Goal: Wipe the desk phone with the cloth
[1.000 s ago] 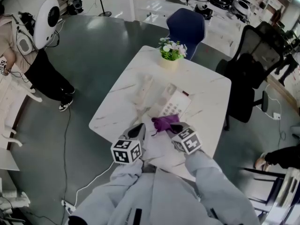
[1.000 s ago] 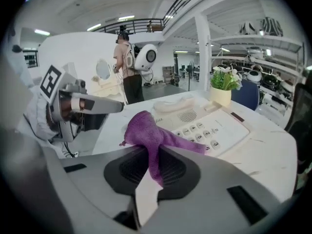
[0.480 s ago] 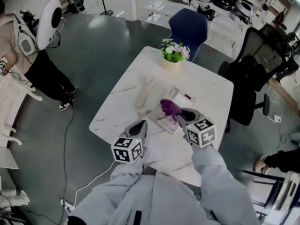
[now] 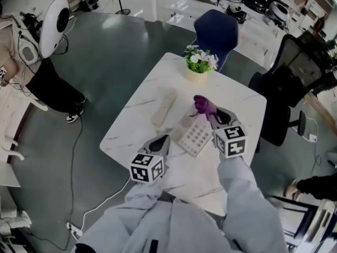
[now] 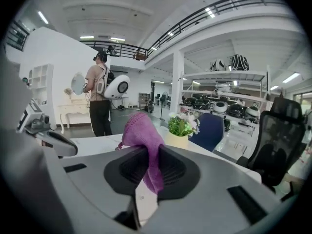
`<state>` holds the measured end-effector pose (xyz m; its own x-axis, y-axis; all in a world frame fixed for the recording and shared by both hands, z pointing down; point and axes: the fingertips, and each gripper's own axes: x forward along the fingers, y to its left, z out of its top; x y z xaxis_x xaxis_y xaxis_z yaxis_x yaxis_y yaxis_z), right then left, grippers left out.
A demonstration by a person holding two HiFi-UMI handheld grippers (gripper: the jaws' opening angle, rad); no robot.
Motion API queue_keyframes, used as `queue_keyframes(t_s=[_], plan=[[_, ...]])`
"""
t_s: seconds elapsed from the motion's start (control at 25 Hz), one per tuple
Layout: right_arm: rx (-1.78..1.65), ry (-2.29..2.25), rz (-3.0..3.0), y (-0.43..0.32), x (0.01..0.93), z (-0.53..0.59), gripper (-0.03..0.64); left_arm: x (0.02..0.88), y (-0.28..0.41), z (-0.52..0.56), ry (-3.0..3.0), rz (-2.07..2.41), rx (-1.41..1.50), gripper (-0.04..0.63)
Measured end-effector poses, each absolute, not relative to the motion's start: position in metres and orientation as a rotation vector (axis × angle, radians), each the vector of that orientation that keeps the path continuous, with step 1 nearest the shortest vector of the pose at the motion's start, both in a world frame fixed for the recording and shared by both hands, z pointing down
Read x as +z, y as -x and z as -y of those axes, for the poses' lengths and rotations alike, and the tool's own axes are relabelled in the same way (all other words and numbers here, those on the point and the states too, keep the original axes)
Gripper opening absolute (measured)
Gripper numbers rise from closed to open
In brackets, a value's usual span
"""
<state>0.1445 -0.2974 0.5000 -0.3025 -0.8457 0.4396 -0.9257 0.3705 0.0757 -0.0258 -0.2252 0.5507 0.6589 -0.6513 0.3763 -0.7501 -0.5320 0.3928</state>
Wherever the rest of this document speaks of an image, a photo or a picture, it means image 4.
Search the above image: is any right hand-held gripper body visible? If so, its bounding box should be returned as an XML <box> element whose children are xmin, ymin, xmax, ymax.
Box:
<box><xmin>210</xmin><ymin>119</ymin><xmax>248</xmax><ymax>159</ymax></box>

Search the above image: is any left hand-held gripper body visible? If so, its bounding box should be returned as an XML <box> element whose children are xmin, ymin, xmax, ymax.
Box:
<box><xmin>130</xmin><ymin>148</ymin><xmax>170</xmax><ymax>184</ymax></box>

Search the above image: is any purple cloth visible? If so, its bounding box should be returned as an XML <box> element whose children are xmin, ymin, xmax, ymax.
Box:
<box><xmin>193</xmin><ymin>95</ymin><xmax>219</xmax><ymax>121</ymax></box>

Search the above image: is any white phone base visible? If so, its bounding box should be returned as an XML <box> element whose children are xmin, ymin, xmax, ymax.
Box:
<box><xmin>172</xmin><ymin>105</ymin><xmax>214</xmax><ymax>158</ymax></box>

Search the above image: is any white telephone handset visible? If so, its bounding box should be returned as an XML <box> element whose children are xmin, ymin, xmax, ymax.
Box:
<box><xmin>151</xmin><ymin>87</ymin><xmax>178</xmax><ymax>128</ymax></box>

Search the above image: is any person's left forearm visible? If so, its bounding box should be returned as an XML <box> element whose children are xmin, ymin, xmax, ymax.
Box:
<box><xmin>123</xmin><ymin>177</ymin><xmax>171</xmax><ymax>210</ymax></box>

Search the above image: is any person's right forearm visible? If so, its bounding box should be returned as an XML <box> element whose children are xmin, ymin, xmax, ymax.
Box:
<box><xmin>217</xmin><ymin>155</ymin><xmax>266</xmax><ymax>221</ymax></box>

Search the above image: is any white marble table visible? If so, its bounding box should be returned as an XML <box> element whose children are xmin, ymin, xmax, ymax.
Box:
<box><xmin>99</xmin><ymin>52</ymin><xmax>268</xmax><ymax>217</ymax></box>

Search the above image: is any potted plant with white flowers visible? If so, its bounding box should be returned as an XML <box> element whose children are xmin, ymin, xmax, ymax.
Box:
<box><xmin>183</xmin><ymin>45</ymin><xmax>220</xmax><ymax>83</ymax></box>

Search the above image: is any black mesh office chair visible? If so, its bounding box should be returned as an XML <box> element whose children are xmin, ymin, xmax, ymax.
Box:
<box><xmin>248</xmin><ymin>34</ymin><xmax>334</xmax><ymax>147</ymax></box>

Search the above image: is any person's grey jacket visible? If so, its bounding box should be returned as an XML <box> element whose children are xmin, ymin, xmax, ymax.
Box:
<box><xmin>75</xmin><ymin>191</ymin><xmax>289</xmax><ymax>253</ymax></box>

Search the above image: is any blue chair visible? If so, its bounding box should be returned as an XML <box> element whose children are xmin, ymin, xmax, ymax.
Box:
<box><xmin>181</xmin><ymin>8</ymin><xmax>241</xmax><ymax>73</ymax></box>

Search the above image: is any white ornate console table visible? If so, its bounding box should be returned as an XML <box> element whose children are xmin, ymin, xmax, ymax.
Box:
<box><xmin>0</xmin><ymin>87</ymin><xmax>49</xmax><ymax>162</ymax></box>

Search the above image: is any white pod backpack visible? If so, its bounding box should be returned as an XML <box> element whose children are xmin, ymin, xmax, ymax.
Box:
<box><xmin>19</xmin><ymin>0</ymin><xmax>71</xmax><ymax>63</ymax></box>

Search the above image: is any white floor cable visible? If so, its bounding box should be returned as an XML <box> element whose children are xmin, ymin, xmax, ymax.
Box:
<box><xmin>82</xmin><ymin>177</ymin><xmax>132</xmax><ymax>230</ymax></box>

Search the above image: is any black floor cable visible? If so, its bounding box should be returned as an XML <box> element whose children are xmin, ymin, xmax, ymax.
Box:
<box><xmin>31</xmin><ymin>114</ymin><xmax>84</xmax><ymax>251</ymax></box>

